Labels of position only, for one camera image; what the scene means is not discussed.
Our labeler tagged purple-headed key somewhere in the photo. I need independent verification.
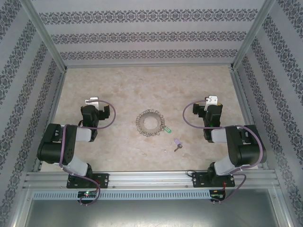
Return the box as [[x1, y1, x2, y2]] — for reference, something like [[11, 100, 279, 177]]
[[173, 138, 184, 153]]

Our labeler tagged grey metal sheet panel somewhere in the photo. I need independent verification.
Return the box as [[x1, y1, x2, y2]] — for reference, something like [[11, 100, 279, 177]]
[[14, 189, 294, 227]]

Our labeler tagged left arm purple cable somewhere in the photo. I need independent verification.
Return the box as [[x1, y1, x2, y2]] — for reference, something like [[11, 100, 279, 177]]
[[58, 99, 117, 206]]

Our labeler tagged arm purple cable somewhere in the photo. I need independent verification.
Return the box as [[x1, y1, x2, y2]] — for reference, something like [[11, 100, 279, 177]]
[[58, 99, 117, 206], [183, 99, 264, 204]]

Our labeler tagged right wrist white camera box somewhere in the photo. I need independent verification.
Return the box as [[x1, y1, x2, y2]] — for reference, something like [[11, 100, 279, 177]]
[[204, 95, 218, 112]]

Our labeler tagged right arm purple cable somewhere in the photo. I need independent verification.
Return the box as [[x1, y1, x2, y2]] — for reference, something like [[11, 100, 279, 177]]
[[183, 99, 264, 204]]

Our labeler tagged thin aluminium frame rail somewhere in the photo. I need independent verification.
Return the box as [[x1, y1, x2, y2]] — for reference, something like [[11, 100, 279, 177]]
[[64, 62, 234, 70]]

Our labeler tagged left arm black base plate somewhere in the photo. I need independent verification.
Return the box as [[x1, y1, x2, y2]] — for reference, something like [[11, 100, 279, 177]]
[[66, 173, 110, 189]]

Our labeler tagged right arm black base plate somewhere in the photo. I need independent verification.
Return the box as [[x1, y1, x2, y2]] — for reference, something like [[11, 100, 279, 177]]
[[191, 172, 236, 188]]

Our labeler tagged aluminium frame post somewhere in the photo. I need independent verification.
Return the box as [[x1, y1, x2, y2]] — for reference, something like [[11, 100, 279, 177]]
[[230, 0, 276, 70], [20, 0, 68, 72]]

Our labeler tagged wide aluminium extrusion rail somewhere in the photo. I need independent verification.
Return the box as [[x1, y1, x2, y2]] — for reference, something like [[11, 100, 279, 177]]
[[23, 171, 279, 190]]

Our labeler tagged white slotted cable duct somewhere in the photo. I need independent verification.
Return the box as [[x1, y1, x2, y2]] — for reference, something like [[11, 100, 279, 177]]
[[32, 189, 214, 201]]

